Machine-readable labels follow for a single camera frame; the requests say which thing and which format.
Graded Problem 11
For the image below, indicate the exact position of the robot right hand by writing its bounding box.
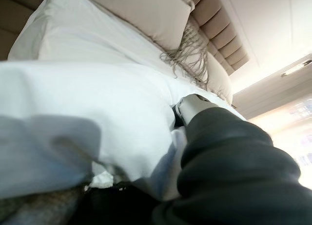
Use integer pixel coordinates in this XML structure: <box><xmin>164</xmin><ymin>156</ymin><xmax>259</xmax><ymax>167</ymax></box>
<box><xmin>85</xmin><ymin>94</ymin><xmax>302</xmax><ymax>225</ymax></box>

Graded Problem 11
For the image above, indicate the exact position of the white duvet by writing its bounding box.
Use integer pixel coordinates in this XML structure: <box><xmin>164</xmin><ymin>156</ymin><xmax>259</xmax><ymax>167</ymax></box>
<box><xmin>0</xmin><ymin>60</ymin><xmax>247</xmax><ymax>202</ymax></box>

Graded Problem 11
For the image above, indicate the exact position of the white fringed blanket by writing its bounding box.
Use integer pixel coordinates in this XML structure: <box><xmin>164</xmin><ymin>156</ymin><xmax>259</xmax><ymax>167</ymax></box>
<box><xmin>0</xmin><ymin>160</ymin><xmax>123</xmax><ymax>225</ymax></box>

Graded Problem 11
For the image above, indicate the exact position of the beige door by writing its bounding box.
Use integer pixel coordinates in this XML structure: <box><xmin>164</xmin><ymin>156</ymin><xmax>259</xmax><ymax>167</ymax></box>
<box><xmin>231</xmin><ymin>53</ymin><xmax>312</xmax><ymax>119</ymax></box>

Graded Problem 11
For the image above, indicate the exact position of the small beige pillow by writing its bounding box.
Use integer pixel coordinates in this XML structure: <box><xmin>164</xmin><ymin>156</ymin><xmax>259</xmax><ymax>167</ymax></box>
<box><xmin>204</xmin><ymin>51</ymin><xmax>234</xmax><ymax>106</ymax></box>

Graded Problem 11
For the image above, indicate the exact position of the grey knitted fringed cushion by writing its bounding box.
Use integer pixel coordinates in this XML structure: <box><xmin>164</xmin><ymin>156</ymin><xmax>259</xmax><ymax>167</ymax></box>
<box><xmin>159</xmin><ymin>22</ymin><xmax>211</xmax><ymax>90</ymax></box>

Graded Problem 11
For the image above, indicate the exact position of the brown tufted headboard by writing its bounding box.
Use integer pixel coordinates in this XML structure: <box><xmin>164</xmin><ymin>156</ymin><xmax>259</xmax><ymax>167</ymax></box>
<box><xmin>175</xmin><ymin>0</ymin><xmax>251</xmax><ymax>76</ymax></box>

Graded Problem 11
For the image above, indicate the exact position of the large beige pillow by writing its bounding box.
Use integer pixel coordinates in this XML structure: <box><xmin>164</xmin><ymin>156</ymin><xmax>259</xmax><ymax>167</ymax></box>
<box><xmin>82</xmin><ymin>0</ymin><xmax>196</xmax><ymax>51</ymax></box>

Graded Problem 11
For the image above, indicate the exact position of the white pillow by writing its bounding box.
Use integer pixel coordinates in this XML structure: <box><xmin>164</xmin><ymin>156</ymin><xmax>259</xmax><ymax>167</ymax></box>
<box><xmin>7</xmin><ymin>0</ymin><xmax>211</xmax><ymax>94</ymax></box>

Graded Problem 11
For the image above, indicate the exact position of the metal door handle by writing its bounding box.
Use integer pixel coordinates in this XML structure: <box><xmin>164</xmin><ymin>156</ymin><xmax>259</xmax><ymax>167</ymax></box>
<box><xmin>279</xmin><ymin>60</ymin><xmax>311</xmax><ymax>77</ymax></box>

